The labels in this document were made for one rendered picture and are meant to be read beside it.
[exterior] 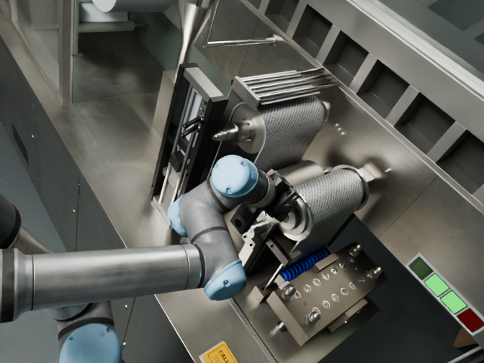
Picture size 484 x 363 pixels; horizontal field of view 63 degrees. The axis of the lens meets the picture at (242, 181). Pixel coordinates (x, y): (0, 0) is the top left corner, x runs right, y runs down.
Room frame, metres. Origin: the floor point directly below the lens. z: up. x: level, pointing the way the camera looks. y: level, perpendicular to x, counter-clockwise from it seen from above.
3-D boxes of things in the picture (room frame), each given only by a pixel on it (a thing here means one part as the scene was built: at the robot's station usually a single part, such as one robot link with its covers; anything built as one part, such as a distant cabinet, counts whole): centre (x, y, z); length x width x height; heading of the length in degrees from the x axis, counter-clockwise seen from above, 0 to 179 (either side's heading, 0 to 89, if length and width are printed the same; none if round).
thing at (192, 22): (1.25, 0.38, 1.19); 0.14 x 0.14 x 0.57
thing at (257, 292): (0.82, -0.27, 0.92); 0.28 x 0.04 x 0.04; 145
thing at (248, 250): (0.74, -0.10, 1.05); 0.06 x 0.05 x 0.31; 145
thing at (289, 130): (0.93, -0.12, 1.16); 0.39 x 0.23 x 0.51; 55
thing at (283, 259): (0.73, -0.18, 1.14); 0.09 x 0.06 x 0.03; 55
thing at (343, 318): (0.74, -0.48, 0.97); 0.10 x 0.03 x 0.11; 145
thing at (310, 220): (0.75, -0.16, 1.25); 0.15 x 0.01 x 0.15; 55
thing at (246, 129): (0.88, 0.06, 1.34); 0.06 x 0.06 x 0.06; 55
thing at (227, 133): (0.83, 0.10, 1.34); 0.06 x 0.03 x 0.03; 145
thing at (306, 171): (0.92, -0.13, 1.18); 0.26 x 0.12 x 0.12; 145
